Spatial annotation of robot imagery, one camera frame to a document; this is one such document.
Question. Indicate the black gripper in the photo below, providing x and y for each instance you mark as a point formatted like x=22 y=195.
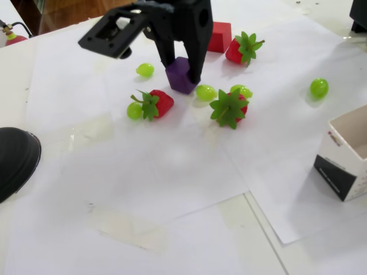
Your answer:
x=187 y=24

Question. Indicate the purple cube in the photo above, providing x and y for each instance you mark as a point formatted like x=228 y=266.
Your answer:
x=179 y=78

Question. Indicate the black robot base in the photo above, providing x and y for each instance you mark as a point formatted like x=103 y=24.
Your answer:
x=359 y=14

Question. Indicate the red cube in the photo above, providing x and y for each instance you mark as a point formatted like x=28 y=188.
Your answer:
x=220 y=37

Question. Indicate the green grape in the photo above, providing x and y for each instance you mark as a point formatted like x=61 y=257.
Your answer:
x=144 y=69
x=319 y=88
x=245 y=91
x=134 y=110
x=206 y=92

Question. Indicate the strawberry with curled stem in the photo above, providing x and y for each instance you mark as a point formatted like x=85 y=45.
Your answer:
x=163 y=103

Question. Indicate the strawberry with long stem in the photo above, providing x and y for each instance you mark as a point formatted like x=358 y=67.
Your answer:
x=233 y=53

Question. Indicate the strawberry with wide leaf crown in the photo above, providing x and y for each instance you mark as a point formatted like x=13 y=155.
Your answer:
x=229 y=107

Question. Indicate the white paper sheet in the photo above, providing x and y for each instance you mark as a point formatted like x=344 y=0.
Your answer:
x=286 y=172

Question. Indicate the red fire extinguisher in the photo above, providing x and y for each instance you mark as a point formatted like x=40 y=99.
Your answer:
x=14 y=41

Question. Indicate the open black white carton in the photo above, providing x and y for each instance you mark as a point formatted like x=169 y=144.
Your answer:
x=332 y=177

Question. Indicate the black round dome object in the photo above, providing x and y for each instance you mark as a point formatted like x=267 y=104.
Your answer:
x=14 y=163

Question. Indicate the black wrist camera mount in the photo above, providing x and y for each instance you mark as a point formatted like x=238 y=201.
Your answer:
x=94 y=43

